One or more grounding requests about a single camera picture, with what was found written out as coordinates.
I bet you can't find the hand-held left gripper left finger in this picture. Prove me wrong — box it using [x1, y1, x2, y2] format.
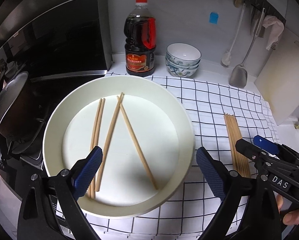
[17, 146, 103, 240]

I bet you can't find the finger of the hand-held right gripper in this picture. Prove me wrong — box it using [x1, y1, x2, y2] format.
[235, 139, 268, 172]
[254, 135, 299, 167]

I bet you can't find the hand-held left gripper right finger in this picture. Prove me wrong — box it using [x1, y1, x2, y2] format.
[196, 146, 282, 240]

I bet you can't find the pile of wooden chopsticks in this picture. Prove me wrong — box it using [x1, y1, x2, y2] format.
[224, 113, 251, 179]

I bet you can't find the single wooden chopstick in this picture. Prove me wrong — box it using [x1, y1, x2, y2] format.
[95, 92, 124, 192]
[91, 98, 106, 200]
[116, 95, 159, 190]
[88, 98, 103, 198]

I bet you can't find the white round tray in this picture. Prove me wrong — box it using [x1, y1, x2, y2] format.
[43, 75, 195, 217]

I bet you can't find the person's right hand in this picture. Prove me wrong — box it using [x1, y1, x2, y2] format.
[276, 195, 299, 227]

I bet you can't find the white checkered cloth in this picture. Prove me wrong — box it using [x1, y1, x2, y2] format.
[56, 71, 281, 240]

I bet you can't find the black gas stove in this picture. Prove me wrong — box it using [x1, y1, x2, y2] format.
[0, 97, 48, 170]

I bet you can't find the white cutting board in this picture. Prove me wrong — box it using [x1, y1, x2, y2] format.
[254, 27, 299, 126]

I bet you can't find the metal spatula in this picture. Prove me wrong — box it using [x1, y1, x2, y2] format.
[229, 9, 265, 88]

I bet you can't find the stainless appliance front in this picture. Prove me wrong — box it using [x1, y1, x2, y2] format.
[0, 155, 22, 220]

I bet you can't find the dark cooking pot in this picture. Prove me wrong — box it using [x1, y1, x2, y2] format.
[0, 80, 43, 140]

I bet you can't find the white dish brush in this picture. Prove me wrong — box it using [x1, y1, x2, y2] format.
[221, 2, 245, 67]

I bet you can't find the white blue floral bowl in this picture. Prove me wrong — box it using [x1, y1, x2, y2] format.
[166, 43, 202, 64]
[165, 57, 201, 71]
[167, 64, 199, 78]

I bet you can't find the metal pot lid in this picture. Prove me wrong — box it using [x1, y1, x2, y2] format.
[0, 71, 29, 128]

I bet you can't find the pale hanging rag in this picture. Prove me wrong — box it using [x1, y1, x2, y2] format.
[262, 15, 285, 50]

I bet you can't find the dark soy sauce bottle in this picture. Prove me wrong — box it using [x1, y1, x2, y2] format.
[124, 0, 157, 78]

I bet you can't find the hanging cleaver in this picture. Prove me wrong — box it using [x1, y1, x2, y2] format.
[250, 7, 266, 38]

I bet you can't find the black steel range hood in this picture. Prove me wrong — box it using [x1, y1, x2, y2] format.
[0, 0, 115, 80]

